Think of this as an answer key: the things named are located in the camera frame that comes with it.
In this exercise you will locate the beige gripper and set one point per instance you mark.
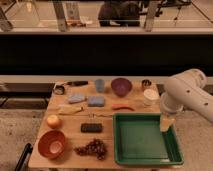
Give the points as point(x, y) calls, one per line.
point(165, 122)

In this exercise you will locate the black eraser block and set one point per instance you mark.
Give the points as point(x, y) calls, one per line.
point(91, 127)

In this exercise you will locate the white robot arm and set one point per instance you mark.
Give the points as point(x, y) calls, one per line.
point(185, 89)

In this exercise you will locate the purple bowl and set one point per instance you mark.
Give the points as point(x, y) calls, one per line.
point(121, 86)

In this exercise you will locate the orange bowl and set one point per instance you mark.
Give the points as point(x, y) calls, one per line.
point(52, 144)

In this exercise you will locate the green plastic tray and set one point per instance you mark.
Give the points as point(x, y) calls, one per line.
point(138, 141)

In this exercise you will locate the small dark metal cup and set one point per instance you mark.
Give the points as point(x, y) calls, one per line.
point(145, 84)

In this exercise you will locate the red chili pepper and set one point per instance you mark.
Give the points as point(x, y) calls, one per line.
point(120, 107)

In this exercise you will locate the bunch of dark grapes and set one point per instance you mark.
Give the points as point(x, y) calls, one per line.
point(96, 148)

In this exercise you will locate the metal fork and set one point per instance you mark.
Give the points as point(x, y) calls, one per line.
point(92, 115)

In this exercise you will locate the blue sponge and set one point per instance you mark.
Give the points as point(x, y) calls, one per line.
point(96, 101)

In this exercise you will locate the blue cup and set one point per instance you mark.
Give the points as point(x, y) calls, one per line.
point(99, 85)

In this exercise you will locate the grey-blue cloth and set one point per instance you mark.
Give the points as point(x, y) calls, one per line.
point(76, 98)

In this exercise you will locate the yellow apple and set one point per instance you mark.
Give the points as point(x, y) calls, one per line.
point(53, 121)

